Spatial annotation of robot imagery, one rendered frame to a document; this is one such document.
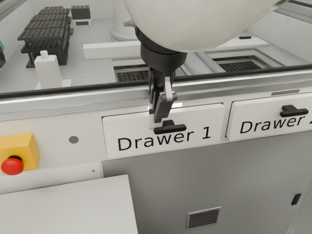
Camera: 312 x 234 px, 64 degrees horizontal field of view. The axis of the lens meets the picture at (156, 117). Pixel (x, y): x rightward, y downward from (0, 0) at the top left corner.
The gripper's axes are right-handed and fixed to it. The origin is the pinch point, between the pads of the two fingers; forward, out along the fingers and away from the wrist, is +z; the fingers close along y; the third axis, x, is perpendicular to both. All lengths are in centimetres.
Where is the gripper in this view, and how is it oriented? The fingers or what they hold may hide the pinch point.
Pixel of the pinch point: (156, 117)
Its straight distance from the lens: 54.0
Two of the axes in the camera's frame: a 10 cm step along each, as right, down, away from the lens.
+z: -0.7, 6.0, 8.0
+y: 2.0, 7.9, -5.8
